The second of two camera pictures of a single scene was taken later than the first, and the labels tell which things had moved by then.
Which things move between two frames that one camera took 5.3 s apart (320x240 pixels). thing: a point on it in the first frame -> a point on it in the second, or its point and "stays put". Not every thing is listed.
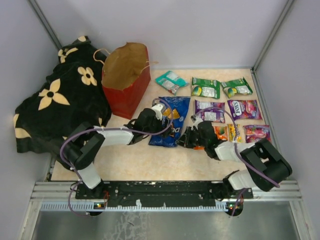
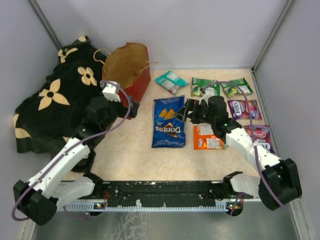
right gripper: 184,140 -> 189,105
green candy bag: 206,87 stays put
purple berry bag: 256,133 stays put
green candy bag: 233,87 stays put
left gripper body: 156,126 -> 121,111
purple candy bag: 244,109 stays put
